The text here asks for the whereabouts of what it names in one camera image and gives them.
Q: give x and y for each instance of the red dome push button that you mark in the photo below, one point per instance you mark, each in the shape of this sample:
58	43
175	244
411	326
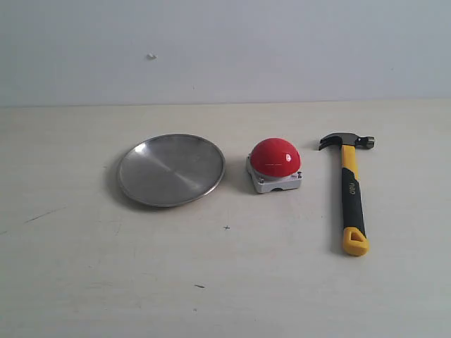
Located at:
274	164

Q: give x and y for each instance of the yellow black claw hammer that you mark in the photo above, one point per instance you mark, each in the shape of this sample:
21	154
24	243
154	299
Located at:
354	241

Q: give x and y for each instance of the round stainless steel plate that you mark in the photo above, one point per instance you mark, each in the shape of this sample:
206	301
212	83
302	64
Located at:
170	170

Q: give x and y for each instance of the small white wall hook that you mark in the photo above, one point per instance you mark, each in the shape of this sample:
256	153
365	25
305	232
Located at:
152	56

